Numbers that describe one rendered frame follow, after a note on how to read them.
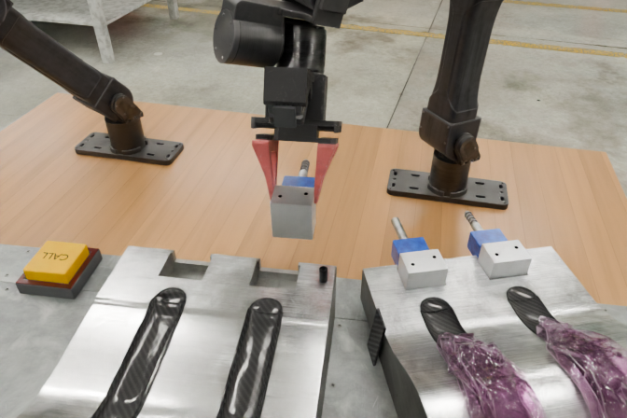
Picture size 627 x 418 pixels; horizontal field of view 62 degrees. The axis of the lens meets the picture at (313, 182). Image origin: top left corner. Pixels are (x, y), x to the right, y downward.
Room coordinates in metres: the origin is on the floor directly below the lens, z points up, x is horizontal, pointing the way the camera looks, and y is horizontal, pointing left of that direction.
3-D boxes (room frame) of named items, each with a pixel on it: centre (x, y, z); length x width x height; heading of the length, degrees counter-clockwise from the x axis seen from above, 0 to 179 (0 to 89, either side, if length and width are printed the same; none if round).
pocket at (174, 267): (0.45, 0.15, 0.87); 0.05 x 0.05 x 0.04; 82
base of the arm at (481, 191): (0.72, -0.23, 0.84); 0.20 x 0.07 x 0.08; 77
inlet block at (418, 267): (0.51, -0.13, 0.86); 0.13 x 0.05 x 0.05; 9
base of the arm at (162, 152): (0.86, 0.36, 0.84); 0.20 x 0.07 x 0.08; 77
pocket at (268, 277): (0.43, 0.04, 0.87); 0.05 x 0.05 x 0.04; 82
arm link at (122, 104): (0.85, 0.36, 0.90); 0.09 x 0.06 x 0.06; 53
